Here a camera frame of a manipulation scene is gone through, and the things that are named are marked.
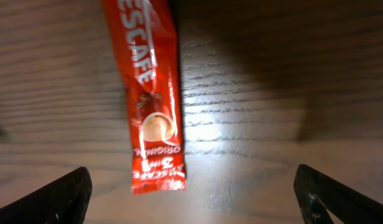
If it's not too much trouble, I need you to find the red snack bar wrapper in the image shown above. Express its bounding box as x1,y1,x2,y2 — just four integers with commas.
102,0,186,194

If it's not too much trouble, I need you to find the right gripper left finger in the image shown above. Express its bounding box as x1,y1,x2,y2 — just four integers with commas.
0,167,92,224

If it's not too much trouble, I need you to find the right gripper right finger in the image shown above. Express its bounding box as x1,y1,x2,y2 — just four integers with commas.
293,164,383,223

